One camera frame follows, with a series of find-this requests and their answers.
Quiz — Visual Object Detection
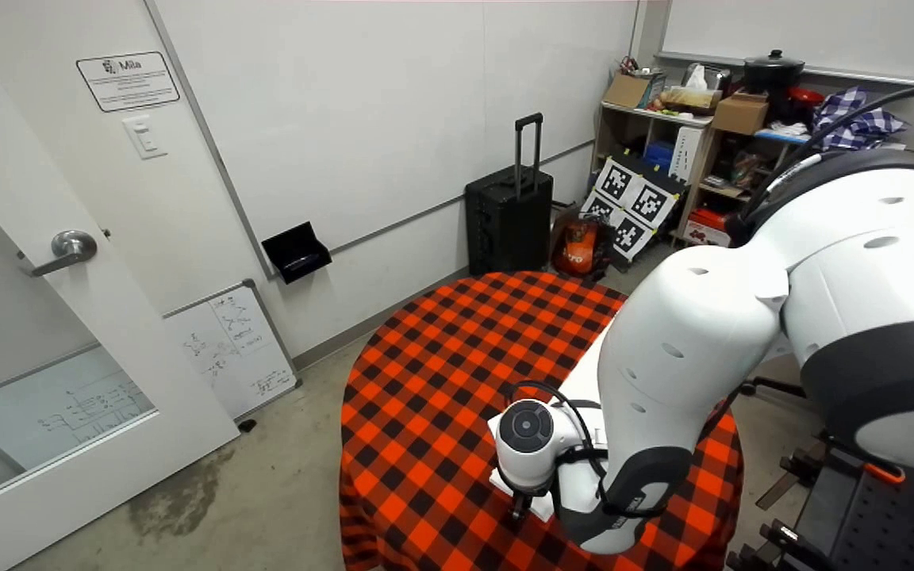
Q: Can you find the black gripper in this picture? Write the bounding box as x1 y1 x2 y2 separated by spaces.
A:
494 470 564 528

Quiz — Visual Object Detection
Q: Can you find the red black plaid tablecloth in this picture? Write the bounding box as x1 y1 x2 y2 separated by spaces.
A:
339 269 745 571

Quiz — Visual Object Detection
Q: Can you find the orange black bag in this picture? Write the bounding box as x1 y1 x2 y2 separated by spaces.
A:
550 208 618 282

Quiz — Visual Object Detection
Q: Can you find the black suitcase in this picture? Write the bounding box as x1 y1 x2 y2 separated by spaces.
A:
463 111 558 279

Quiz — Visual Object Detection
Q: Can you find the black white tag calibration board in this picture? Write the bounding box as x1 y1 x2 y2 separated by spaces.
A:
577 156 687 263

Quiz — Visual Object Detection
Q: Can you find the small leaning whiteboard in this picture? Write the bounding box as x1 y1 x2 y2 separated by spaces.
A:
165 279 302 421

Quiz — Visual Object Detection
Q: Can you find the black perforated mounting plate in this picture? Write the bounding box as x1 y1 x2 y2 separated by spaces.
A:
725 421 914 571

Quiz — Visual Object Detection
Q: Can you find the wooden storage shelf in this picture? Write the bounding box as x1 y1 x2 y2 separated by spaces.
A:
591 73 831 251

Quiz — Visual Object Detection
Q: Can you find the cardboard box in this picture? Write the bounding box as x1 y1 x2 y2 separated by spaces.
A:
710 93 771 136
603 66 658 111

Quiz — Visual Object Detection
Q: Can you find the white plastic bottle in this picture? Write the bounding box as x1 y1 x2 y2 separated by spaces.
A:
680 59 713 95

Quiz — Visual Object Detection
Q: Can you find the black cooking pot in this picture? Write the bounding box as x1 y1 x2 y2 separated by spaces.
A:
738 48 807 103

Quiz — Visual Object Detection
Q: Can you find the blue plaid cloth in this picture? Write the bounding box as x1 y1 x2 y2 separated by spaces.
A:
808 84 908 156

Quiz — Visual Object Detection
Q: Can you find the white door with glass pane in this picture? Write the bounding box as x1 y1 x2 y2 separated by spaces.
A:
0 10 243 571

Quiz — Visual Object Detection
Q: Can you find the silver door handle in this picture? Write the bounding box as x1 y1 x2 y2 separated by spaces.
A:
27 227 102 279

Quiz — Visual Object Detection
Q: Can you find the framed wall whiteboard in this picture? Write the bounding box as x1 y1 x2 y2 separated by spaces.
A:
658 0 914 90

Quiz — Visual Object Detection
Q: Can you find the white printed wall sign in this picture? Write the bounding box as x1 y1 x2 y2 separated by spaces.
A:
73 48 184 114

